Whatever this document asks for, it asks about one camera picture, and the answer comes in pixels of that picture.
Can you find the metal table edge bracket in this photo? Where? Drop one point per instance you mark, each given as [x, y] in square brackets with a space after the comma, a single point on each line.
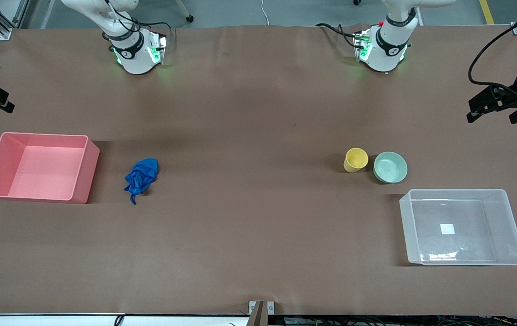
[260, 312]

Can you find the mint green bowl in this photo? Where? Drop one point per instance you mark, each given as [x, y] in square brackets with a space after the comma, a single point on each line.
[390, 167]

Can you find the base connector box green light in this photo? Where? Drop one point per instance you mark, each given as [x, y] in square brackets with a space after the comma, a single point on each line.
[362, 45]
[158, 47]

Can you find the brown table cover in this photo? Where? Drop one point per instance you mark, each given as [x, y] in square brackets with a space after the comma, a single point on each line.
[258, 226]

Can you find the yellow cup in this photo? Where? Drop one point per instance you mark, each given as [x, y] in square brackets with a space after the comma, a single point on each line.
[355, 159]

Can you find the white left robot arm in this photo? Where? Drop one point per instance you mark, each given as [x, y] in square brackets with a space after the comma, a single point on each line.
[387, 50]

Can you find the clear plastic box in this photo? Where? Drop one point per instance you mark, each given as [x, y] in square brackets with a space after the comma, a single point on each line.
[466, 244]

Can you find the pink plastic bin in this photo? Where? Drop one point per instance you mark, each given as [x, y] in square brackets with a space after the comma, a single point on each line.
[45, 172]

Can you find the blue cloth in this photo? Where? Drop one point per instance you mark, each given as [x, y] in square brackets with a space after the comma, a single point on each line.
[142, 174]

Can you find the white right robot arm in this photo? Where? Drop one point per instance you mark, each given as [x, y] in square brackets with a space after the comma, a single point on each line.
[133, 59]

